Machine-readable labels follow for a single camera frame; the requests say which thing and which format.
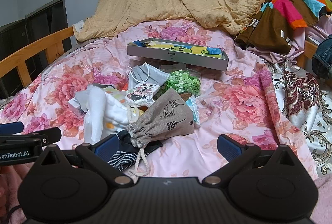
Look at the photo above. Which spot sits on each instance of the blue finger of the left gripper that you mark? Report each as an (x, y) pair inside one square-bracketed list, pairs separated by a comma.
[(46, 136), (11, 128)]

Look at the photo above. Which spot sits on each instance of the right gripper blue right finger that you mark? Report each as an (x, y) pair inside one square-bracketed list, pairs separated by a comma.
[(238, 156)]

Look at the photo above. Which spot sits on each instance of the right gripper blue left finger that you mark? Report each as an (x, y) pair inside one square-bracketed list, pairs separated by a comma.
[(95, 158)]

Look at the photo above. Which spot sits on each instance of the black white striped sock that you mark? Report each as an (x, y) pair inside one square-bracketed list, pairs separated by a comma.
[(126, 154)]

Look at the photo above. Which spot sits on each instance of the striped colourful sock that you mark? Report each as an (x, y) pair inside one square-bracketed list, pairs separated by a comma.
[(118, 114)]

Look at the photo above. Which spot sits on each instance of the grey cleaning cloth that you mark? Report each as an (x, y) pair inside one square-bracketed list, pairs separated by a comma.
[(78, 104)]

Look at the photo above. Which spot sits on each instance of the cartoon printed sponge pad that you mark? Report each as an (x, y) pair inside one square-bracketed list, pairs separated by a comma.
[(142, 95)]

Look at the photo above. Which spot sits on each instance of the beige linen drawstring pouch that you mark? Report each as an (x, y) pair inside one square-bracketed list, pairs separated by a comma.
[(169, 116)]

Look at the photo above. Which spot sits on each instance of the person's left hand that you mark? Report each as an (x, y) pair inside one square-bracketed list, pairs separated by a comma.
[(11, 179)]

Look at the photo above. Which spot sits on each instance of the pink floral bedsheet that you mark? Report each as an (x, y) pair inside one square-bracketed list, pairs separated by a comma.
[(240, 102)]

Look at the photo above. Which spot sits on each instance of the jar of green paper stars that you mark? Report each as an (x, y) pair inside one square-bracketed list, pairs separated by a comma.
[(182, 79)]

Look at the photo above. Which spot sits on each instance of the gold maroon brocade bedcover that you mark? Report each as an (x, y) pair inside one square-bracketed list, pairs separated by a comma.
[(306, 102)]

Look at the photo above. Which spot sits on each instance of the grey face mask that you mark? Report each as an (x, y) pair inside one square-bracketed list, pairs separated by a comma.
[(146, 73)]

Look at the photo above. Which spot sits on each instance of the cartoon frog towel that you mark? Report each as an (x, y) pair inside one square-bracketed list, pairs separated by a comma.
[(185, 48)]

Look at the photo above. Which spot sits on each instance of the grey shallow tray box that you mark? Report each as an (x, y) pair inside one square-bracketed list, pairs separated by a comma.
[(178, 57)]

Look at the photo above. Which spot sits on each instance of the blue jeans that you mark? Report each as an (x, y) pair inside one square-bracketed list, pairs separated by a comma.
[(322, 59)]

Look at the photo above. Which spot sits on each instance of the colourful brown patterned cloth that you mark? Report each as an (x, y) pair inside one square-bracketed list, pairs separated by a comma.
[(273, 26)]

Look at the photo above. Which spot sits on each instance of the wooden bed rail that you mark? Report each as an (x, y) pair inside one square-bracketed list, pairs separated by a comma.
[(52, 45)]

